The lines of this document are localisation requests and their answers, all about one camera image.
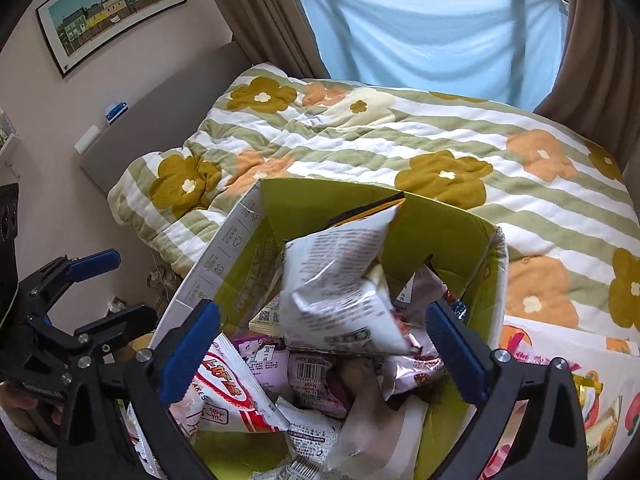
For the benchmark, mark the person's left hand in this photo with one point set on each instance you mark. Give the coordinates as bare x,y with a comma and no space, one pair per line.
17,410

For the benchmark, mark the framed houses picture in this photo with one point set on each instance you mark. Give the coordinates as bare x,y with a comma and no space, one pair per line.
110,7

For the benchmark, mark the brown curtain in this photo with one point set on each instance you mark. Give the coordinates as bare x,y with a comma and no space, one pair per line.
595,60
260,15

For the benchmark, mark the pile of snack packets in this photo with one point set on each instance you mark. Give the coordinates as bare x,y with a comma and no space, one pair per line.
310,380

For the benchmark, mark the small white box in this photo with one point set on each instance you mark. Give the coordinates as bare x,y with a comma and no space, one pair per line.
88,139

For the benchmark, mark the black device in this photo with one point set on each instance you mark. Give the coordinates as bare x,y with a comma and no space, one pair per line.
7,240

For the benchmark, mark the grey headboard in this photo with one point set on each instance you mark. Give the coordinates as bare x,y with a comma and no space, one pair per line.
165,110

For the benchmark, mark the floral striped blanket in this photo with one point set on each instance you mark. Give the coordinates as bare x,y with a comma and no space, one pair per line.
400,130

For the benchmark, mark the green cardboard box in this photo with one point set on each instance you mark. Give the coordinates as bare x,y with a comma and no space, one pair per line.
450,240

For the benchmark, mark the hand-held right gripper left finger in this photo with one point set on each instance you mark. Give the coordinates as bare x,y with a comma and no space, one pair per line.
190,350

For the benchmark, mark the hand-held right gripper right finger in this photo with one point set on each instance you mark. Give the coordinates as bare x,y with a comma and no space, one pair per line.
455,355

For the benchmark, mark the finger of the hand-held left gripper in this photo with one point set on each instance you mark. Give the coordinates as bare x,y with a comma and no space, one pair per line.
125,322
95,262

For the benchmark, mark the light blue cloth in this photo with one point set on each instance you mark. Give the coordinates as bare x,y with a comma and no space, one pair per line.
425,35

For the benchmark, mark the blue white small item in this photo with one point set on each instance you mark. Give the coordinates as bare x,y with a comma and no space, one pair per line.
116,111

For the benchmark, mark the white silver snack bag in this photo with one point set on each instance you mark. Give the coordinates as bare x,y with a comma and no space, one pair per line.
340,285

